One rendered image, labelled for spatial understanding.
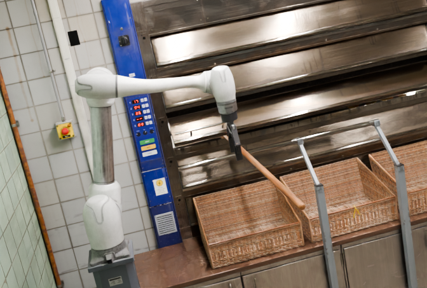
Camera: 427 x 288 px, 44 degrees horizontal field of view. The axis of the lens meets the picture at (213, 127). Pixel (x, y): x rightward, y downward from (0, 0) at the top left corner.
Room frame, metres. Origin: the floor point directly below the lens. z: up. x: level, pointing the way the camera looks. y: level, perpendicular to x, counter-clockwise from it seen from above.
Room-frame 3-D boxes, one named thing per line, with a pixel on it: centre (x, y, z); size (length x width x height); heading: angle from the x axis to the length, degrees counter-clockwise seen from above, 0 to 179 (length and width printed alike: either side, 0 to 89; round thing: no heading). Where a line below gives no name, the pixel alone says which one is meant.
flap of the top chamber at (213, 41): (3.37, -0.62, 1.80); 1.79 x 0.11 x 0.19; 98
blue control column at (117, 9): (4.13, 0.55, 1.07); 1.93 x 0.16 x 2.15; 8
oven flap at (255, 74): (3.37, -0.62, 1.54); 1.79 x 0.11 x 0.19; 98
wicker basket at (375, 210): (3.10, -0.67, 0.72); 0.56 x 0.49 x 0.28; 99
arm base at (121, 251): (2.27, 0.57, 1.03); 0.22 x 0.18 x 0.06; 9
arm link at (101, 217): (2.30, 0.58, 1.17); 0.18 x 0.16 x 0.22; 5
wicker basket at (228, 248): (3.02, -0.08, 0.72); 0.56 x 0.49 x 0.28; 97
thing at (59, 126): (3.11, 0.86, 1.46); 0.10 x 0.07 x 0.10; 98
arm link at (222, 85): (2.40, -0.08, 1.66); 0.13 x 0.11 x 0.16; 5
